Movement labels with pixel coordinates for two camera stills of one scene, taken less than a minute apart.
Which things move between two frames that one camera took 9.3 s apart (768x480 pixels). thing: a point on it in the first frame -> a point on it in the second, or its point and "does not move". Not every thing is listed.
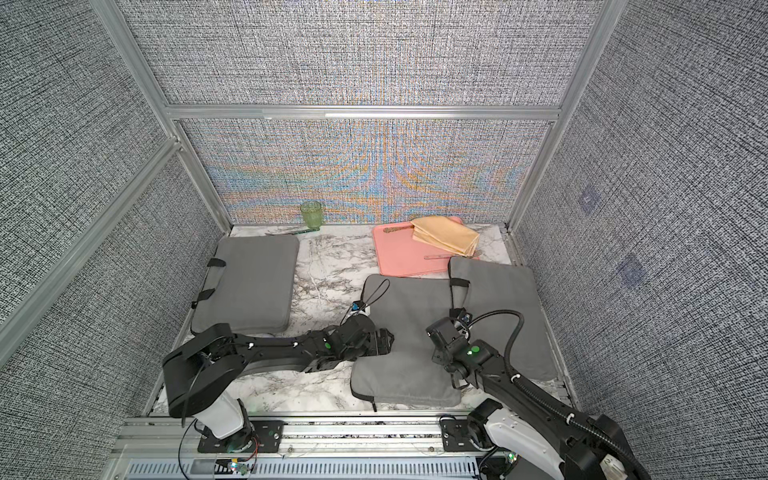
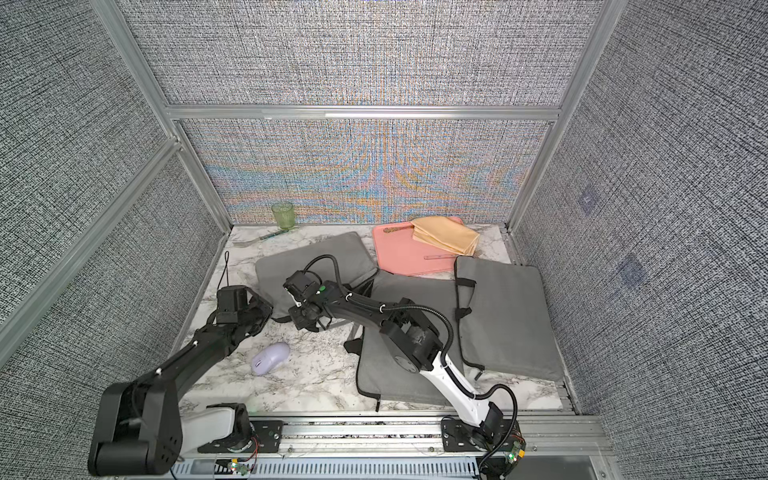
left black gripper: (376, 349) -> (267, 308)
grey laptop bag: (481, 287) does not move
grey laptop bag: (409, 374) does not move
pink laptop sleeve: (399, 254) does not move
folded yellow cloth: (445, 233) does not move
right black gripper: (436, 358) -> (294, 315)
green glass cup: (312, 213) -> (284, 212)
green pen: (293, 233) -> (243, 242)
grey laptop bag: (249, 284) -> (355, 263)
